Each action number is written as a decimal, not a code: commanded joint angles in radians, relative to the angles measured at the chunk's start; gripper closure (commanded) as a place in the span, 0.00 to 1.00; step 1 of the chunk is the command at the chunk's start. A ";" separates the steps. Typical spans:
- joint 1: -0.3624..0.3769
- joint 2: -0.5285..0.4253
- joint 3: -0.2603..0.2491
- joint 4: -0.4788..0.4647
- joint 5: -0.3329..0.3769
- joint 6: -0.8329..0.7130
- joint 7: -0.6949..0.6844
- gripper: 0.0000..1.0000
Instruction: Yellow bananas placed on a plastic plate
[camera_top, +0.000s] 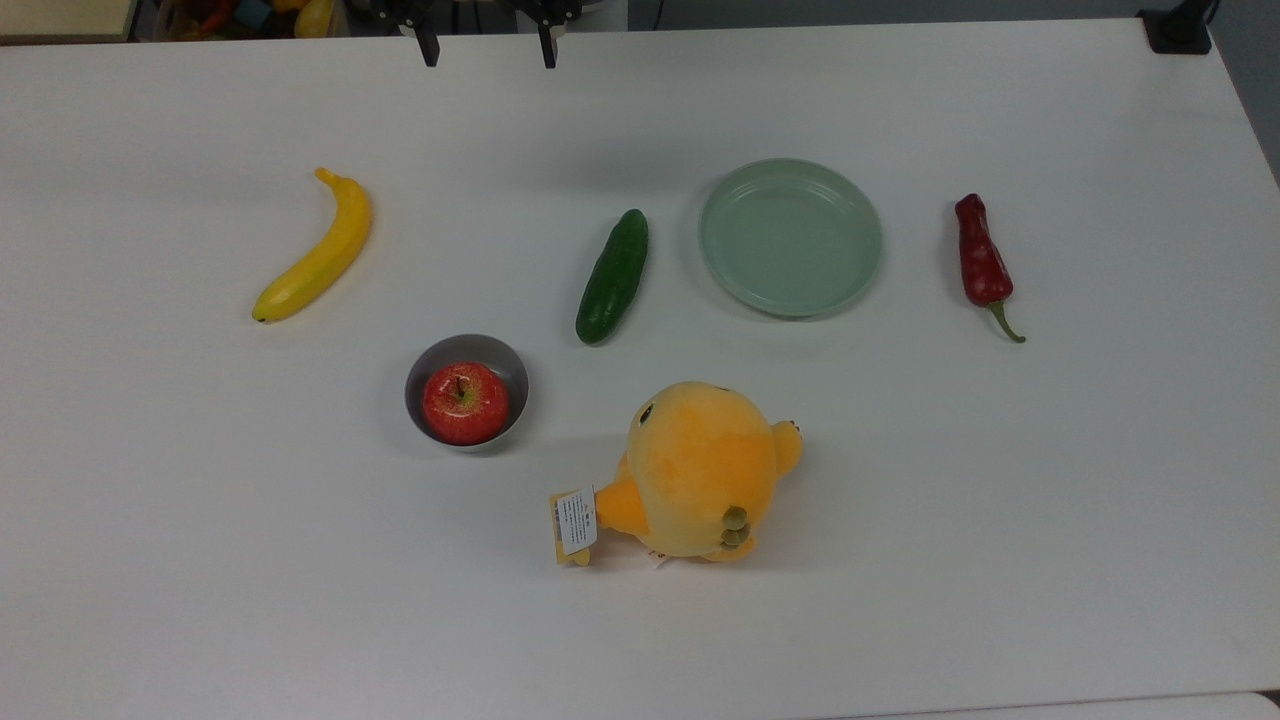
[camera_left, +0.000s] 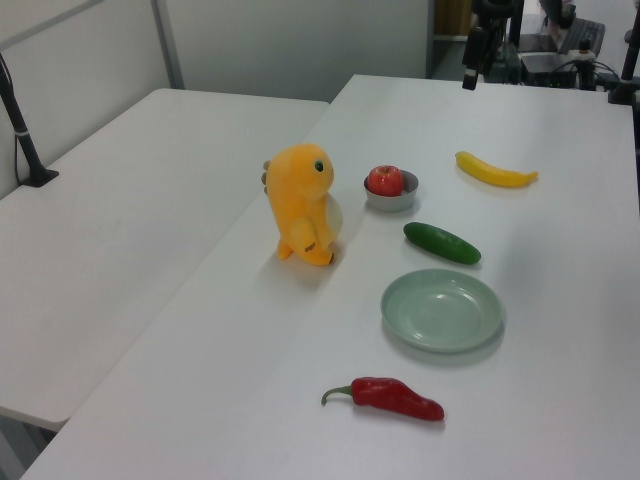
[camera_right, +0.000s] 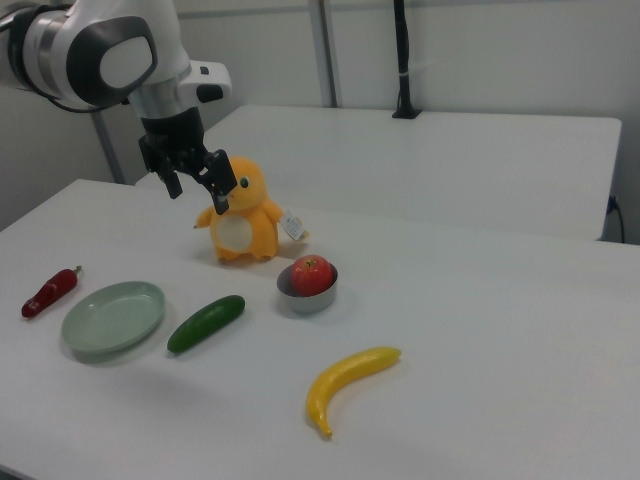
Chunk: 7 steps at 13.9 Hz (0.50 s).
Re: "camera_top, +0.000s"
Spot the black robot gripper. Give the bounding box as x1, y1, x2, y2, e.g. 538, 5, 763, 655
375, 0, 586, 71

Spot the yellow banana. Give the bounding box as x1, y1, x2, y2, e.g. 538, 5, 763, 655
251, 167, 373, 325

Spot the pale green plastic plate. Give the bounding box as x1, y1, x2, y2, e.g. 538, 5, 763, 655
698, 158, 884, 320

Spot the green cucumber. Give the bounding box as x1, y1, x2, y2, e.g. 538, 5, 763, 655
575, 208, 650, 347

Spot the pile of colourful toys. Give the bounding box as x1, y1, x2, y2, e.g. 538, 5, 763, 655
150, 0, 301, 42

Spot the grey small bowl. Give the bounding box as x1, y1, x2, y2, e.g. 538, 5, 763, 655
404, 333, 531, 453

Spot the red apple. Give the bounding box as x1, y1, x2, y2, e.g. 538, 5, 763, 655
421, 361, 511, 447

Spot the beige box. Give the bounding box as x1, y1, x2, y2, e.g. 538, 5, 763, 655
0, 0, 138, 43

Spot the orange plush toy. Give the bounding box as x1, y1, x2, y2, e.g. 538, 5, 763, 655
547, 380, 805, 569

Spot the red chili pepper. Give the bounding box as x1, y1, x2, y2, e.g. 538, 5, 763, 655
953, 193, 1028, 345

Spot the black clamp mount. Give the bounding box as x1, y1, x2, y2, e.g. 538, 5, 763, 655
1138, 0, 1219, 56

